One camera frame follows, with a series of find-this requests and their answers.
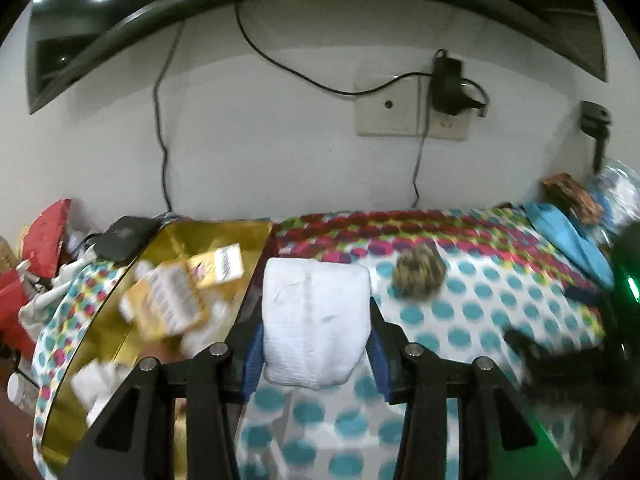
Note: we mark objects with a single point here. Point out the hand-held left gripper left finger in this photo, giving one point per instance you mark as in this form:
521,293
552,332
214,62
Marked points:
252,360

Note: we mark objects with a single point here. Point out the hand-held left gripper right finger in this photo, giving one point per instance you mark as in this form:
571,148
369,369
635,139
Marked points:
379,360

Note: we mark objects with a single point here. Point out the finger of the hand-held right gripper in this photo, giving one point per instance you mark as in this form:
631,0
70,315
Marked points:
587,297
545,360

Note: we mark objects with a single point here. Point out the small white cloth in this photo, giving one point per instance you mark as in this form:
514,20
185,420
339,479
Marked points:
205,330

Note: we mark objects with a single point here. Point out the large white towel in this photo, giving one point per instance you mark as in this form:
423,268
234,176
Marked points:
315,320

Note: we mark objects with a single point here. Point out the yellow cardboard box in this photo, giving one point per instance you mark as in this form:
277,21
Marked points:
215,265
165,300

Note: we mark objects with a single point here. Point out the gold gift bag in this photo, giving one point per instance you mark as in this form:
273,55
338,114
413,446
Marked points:
210,237

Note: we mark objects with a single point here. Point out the person's right forearm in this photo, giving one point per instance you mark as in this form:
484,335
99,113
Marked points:
620,430

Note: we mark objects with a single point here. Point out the blue cloth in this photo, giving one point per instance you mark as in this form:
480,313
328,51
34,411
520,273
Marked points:
565,240

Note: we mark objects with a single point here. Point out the clear plastic bags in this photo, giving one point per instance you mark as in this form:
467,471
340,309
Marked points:
617,185

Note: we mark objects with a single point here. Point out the polka dot bed sheet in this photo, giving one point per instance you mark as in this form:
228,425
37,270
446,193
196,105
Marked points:
475,310

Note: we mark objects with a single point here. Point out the brown patterned snack bag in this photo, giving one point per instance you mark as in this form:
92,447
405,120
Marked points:
570,195

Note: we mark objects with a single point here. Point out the black set-top box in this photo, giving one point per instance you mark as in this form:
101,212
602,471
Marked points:
125,237

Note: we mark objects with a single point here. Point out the white bottle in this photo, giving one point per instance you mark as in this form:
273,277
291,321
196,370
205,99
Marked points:
17,390

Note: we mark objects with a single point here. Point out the red carton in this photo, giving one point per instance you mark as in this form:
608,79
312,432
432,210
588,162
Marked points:
47,235

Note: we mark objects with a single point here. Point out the red plastic bag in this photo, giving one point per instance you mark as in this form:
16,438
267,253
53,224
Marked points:
15,320

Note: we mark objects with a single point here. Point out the black power adapter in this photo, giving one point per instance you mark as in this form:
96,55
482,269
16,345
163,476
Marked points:
445,85

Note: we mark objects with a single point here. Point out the beige wall socket plate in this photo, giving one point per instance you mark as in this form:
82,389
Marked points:
385,120

